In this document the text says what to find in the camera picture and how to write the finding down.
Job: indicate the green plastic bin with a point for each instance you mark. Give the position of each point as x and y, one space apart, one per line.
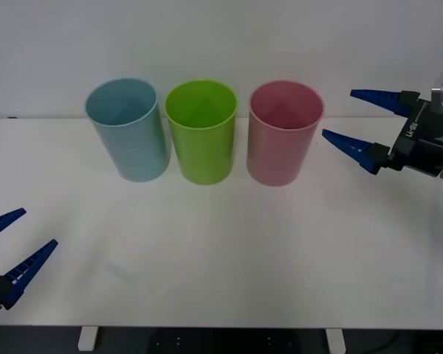
203 151

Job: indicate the pale blue plastic bin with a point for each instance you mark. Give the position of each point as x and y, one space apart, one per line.
133 147

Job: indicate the white table leg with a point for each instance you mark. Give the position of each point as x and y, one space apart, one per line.
335 341
87 338

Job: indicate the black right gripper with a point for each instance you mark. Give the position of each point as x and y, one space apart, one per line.
424 136

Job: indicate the pink plastic bin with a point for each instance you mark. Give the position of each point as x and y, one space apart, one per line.
277 155

